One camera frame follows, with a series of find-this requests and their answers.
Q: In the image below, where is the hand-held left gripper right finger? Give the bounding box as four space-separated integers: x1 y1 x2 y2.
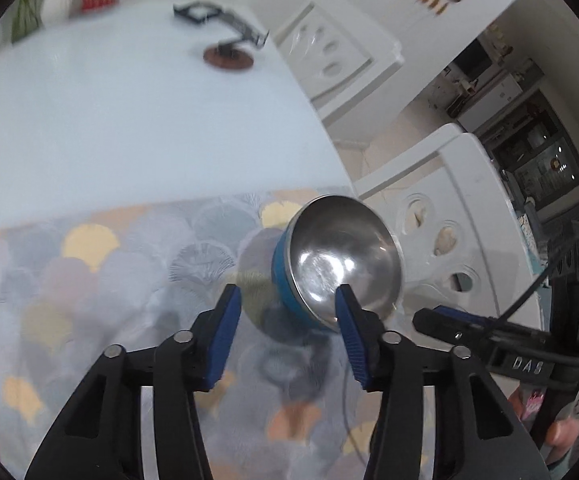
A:
334 284 553 480

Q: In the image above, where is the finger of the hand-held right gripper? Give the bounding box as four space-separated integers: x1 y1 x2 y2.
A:
413 307 513 347

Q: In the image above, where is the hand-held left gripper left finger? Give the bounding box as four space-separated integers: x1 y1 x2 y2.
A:
24 284 243 480

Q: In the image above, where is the blue steel bowl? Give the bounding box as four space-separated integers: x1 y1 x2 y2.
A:
270 194 404 334

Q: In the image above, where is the person's right hand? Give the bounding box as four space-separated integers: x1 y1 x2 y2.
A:
512 388 579 467

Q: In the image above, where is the white dining chair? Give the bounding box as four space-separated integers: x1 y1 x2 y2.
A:
272 0 405 122
354 122 546 332

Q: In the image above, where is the fan-pattern tablecloth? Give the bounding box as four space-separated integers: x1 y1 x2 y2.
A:
0 187 440 480

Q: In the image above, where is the dark display cabinet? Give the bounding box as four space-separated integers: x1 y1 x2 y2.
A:
489 89 579 222

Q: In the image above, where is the phone stand with brown base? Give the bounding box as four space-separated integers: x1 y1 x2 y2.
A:
173 1 271 69

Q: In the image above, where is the glass vase with green stems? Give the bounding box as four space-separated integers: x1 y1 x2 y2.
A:
12 0 43 44

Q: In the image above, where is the black cable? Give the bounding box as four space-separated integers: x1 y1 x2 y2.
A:
497 234 579 327

